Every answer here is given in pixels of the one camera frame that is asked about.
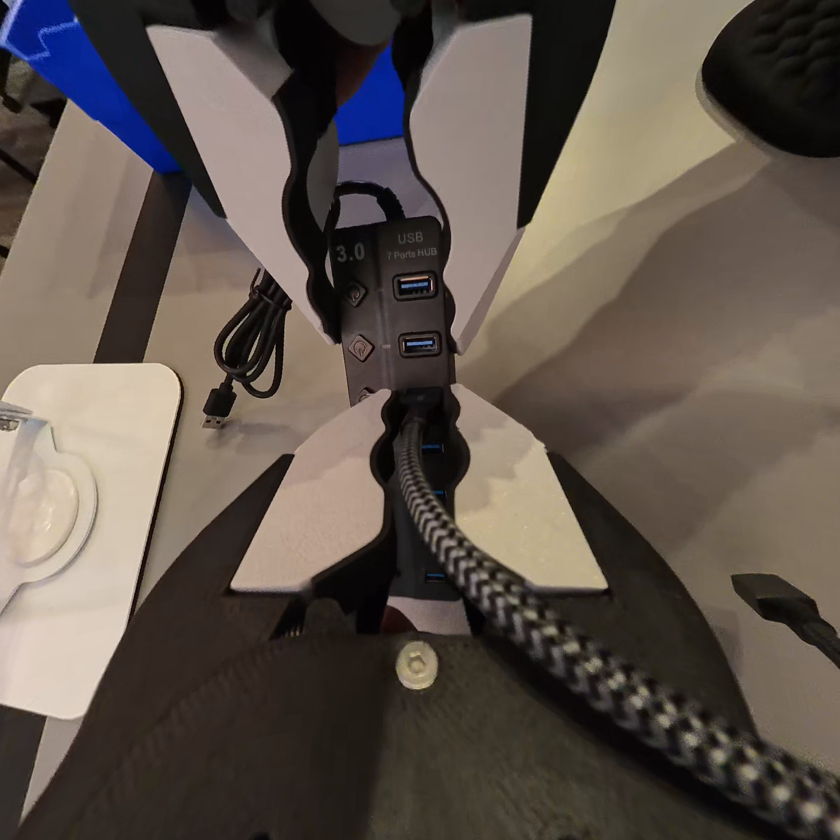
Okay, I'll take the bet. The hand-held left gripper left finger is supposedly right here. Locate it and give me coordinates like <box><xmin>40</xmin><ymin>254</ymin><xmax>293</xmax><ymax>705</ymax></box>
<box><xmin>230</xmin><ymin>387</ymin><xmax>398</xmax><ymax>634</ymax></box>

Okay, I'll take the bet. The white book stand wooden board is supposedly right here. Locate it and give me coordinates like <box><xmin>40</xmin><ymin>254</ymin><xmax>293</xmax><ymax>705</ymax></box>
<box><xmin>0</xmin><ymin>363</ymin><xmax>185</xmax><ymax>721</ymax></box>

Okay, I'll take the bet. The blue plastic bin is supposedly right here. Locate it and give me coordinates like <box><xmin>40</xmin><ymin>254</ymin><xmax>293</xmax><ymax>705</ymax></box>
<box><xmin>0</xmin><ymin>0</ymin><xmax>408</xmax><ymax>175</ymax></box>

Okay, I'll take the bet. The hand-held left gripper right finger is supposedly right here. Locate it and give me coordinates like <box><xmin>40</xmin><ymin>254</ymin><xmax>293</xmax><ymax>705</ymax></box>
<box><xmin>440</xmin><ymin>384</ymin><xmax>609</xmax><ymax>634</ymax></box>

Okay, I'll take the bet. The black seven-port usb hub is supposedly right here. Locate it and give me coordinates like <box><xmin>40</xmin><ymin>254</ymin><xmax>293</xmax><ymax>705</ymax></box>
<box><xmin>326</xmin><ymin>217</ymin><xmax>460</xmax><ymax>601</ymax></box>

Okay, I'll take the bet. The black braided usb cable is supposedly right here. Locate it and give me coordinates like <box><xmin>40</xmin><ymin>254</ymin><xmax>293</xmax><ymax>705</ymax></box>
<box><xmin>382</xmin><ymin>387</ymin><xmax>840</xmax><ymax>834</ymax></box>

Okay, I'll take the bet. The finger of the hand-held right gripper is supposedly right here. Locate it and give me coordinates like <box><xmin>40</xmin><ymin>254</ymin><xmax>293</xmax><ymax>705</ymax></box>
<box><xmin>402</xmin><ymin>13</ymin><xmax>534</xmax><ymax>355</ymax></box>
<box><xmin>146</xmin><ymin>14</ymin><xmax>342</xmax><ymax>345</ymax></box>

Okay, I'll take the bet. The black multiport hub cable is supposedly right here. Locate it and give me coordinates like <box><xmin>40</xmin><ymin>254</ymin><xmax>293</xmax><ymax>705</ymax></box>
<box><xmin>200</xmin><ymin>180</ymin><xmax>404</xmax><ymax>433</ymax></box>

